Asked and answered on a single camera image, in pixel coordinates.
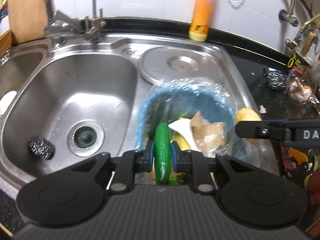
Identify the yellow toy potato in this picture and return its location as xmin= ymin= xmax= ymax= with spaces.
xmin=234 ymin=107 xmax=263 ymax=144

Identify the yellow toy banana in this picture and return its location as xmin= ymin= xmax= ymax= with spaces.
xmin=171 ymin=132 xmax=191 ymax=151

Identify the clear glass bowl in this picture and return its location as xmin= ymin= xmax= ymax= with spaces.
xmin=285 ymin=67 xmax=318 ymax=104

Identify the orange dish soap bottle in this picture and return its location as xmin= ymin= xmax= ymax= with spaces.
xmin=189 ymin=0 xmax=215 ymax=42

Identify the green toy cucumber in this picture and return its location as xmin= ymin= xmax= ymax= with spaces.
xmin=154 ymin=123 xmax=171 ymax=184

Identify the large soy sauce bottle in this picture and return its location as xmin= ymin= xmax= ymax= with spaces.
xmin=286 ymin=21 xmax=319 ymax=69

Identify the round sink lid cover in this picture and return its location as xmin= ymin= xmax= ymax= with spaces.
xmin=139 ymin=47 xmax=223 ymax=83

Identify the small green toy broccoli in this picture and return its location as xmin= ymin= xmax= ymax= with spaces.
xmin=168 ymin=176 xmax=184 ymax=185

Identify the stainless steel sink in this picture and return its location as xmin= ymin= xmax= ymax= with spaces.
xmin=1 ymin=34 xmax=256 ymax=196

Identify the white paper scrap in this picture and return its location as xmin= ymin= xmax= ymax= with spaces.
xmin=259 ymin=105 xmax=267 ymax=114

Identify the wooden cutting board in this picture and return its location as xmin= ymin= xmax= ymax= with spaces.
xmin=8 ymin=0 xmax=48 ymax=44

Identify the white paper napkin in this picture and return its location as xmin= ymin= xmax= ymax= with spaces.
xmin=168 ymin=118 xmax=193 ymax=141

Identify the steel wool ball in sink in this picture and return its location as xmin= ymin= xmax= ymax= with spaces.
xmin=28 ymin=137 xmax=55 ymax=160

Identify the thin drinking water tap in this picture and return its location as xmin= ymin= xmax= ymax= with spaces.
xmin=84 ymin=0 xmax=106 ymax=43

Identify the clear plastic bag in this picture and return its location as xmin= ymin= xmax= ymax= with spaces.
xmin=190 ymin=111 xmax=226 ymax=152

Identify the wall water valve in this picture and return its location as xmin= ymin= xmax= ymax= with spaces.
xmin=278 ymin=9 xmax=299 ymax=27

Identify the blue bin with plastic liner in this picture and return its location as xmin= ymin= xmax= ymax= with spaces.
xmin=135 ymin=77 xmax=248 ymax=161

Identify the sink drain strainer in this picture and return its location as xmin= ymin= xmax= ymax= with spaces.
xmin=67 ymin=120 xmax=105 ymax=157

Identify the steel wool ball on counter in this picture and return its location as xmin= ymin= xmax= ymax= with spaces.
xmin=266 ymin=71 xmax=286 ymax=90

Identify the wicker basket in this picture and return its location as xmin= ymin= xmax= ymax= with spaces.
xmin=0 ymin=30 xmax=12 ymax=56

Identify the main sink faucet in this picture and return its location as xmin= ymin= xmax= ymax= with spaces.
xmin=0 ymin=0 xmax=83 ymax=48

